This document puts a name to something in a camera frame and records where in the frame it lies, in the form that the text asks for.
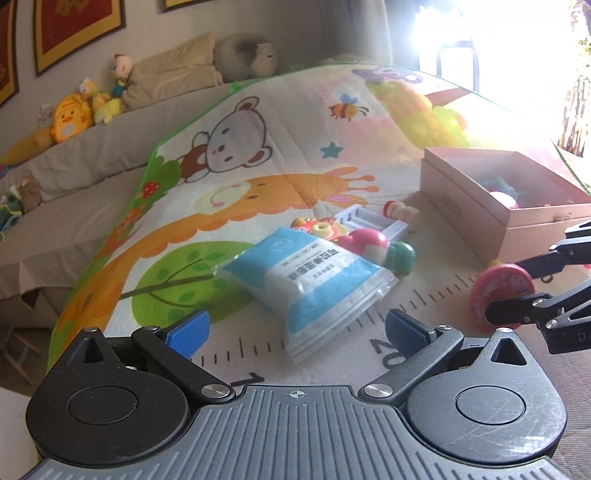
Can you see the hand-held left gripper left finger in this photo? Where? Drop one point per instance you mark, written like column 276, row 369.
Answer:
column 187, row 333

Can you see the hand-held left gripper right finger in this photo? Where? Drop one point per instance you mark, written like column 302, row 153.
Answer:
column 406, row 329

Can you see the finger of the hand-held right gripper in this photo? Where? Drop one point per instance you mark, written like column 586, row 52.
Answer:
column 545, row 262
column 512, row 310

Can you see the pink disc toy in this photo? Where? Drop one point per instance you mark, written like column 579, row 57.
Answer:
column 501, row 288

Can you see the pink cardboard box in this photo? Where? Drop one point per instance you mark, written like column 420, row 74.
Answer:
column 485, row 207

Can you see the blue white plastic packet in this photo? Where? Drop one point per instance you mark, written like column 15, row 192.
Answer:
column 300, row 281

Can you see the green round-headed toy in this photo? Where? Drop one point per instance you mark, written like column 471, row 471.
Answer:
column 400, row 257

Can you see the teal plastic toy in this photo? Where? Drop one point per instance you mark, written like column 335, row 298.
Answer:
column 505, row 183

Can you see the pink round-headed toy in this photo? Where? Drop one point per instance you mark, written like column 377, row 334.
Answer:
column 364, row 242

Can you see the white plastic holder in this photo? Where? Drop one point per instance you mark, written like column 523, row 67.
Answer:
column 369, row 219

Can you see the cream peg doll toy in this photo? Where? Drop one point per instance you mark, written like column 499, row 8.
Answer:
column 402, row 213

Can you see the red yellow plastic toy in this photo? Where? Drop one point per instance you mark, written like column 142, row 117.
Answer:
column 316, row 228

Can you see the beige sofa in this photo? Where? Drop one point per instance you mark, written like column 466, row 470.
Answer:
column 78, row 184

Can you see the brown plush toy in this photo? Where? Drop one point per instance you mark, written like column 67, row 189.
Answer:
column 30, row 194

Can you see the cartoon animal printed play mat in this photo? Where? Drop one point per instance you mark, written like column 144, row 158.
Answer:
column 277, row 138

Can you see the green knitted yarn piece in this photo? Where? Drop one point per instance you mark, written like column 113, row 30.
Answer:
column 10, row 210

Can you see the yellow duck plush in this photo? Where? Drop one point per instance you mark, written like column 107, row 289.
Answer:
column 104, row 106

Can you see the yellow chick plush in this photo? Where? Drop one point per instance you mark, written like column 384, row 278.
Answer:
column 69, row 120

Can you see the yellow long cushion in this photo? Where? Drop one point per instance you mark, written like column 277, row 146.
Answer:
column 27, row 145

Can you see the beige pillow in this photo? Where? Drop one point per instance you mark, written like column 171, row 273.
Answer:
column 175, row 69

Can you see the small doll with teal clothes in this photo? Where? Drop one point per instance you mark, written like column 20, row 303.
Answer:
column 121, row 74

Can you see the grey neck pillow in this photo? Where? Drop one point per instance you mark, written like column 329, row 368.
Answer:
column 251, row 57

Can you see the red gold framed wall picture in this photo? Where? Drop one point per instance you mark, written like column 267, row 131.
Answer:
column 5, row 46
column 78, row 27
column 184, row 4

